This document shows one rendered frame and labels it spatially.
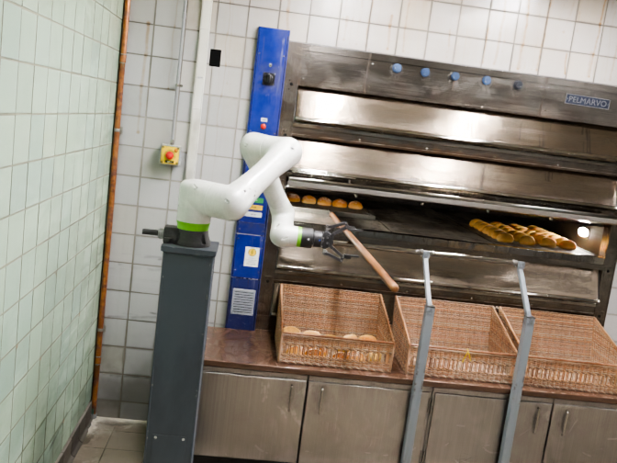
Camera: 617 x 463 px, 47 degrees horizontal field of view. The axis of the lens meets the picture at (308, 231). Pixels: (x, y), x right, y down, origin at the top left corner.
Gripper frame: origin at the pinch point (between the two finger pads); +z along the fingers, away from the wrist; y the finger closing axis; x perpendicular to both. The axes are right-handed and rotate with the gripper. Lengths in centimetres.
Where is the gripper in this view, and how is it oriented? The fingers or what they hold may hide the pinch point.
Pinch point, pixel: (356, 242)
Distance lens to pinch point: 327.5
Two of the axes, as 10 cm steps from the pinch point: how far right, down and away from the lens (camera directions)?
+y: -1.3, 9.8, 1.5
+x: 0.9, 1.7, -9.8
